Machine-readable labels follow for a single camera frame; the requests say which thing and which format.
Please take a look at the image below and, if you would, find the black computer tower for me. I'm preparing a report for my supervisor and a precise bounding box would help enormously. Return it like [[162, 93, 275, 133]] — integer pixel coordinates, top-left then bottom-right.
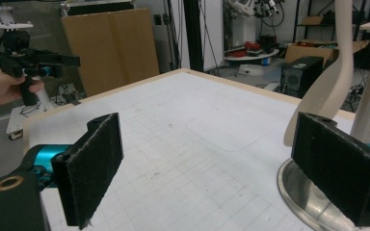
[[280, 56, 325, 99]]

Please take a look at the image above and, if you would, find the red device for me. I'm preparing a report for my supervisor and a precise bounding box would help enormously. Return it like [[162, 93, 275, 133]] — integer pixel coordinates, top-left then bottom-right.
[[244, 41, 263, 52]]

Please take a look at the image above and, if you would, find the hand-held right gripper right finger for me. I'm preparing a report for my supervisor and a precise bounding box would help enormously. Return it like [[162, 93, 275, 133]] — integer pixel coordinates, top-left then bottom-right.
[[291, 112, 370, 227]]

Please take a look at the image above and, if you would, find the wide open cardboard box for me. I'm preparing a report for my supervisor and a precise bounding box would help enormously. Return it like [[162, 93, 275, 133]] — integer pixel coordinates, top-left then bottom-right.
[[283, 39, 370, 65]]

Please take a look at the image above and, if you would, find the black metal frame post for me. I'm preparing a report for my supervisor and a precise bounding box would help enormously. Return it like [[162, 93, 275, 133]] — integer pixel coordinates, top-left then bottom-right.
[[182, 0, 205, 72]]

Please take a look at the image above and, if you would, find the white flat board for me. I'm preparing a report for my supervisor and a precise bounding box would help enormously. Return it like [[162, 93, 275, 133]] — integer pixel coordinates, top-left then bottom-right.
[[6, 105, 42, 137]]

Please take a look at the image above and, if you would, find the large cardboard sheet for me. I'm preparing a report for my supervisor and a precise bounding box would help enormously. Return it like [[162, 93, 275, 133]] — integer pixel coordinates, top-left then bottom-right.
[[61, 8, 160, 97]]

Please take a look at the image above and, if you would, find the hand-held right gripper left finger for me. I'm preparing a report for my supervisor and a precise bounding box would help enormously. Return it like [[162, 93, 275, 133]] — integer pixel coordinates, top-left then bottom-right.
[[51, 113, 124, 230]]

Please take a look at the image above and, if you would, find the white round table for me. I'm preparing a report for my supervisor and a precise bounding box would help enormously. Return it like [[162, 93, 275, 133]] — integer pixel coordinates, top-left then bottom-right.
[[224, 47, 280, 63]]

